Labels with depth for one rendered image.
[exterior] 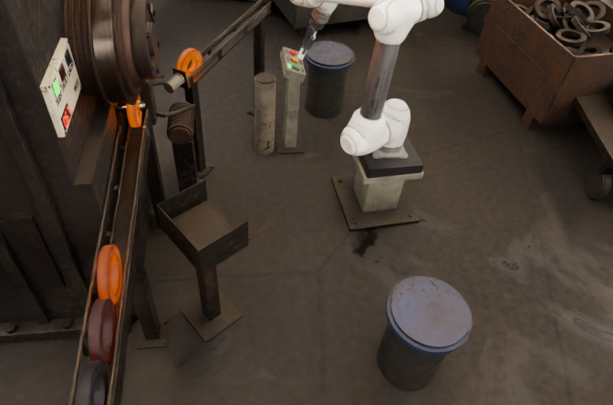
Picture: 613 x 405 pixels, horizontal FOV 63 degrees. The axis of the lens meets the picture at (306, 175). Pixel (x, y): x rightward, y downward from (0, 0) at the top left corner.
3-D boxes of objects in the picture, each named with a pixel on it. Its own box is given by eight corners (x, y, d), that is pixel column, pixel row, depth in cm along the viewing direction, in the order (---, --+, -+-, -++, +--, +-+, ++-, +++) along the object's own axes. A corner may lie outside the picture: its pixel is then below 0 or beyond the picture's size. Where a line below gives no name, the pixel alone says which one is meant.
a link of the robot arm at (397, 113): (410, 141, 252) (421, 105, 237) (387, 154, 242) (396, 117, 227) (388, 125, 260) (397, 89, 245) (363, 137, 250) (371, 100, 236)
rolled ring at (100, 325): (105, 287, 143) (93, 288, 142) (97, 352, 132) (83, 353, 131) (119, 312, 157) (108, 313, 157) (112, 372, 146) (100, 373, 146)
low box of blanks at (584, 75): (623, 127, 350) (678, 44, 304) (533, 139, 334) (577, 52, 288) (546, 57, 413) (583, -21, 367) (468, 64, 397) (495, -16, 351)
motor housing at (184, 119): (177, 202, 272) (164, 126, 235) (179, 174, 287) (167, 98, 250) (201, 202, 274) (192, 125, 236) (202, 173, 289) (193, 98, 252)
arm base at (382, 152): (397, 131, 266) (399, 123, 262) (408, 159, 250) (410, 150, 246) (364, 131, 263) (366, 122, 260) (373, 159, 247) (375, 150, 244)
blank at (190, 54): (186, 83, 250) (192, 86, 249) (171, 68, 235) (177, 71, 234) (202, 57, 252) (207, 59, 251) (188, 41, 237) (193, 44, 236)
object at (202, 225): (212, 352, 213) (198, 251, 163) (179, 310, 226) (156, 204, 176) (250, 324, 223) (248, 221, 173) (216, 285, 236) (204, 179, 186)
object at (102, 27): (88, 78, 150) (89, -63, 158) (124, 121, 196) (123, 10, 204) (111, 77, 151) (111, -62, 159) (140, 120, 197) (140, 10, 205)
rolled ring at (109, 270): (105, 291, 144) (93, 292, 143) (119, 313, 159) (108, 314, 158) (111, 233, 154) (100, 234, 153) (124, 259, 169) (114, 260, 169)
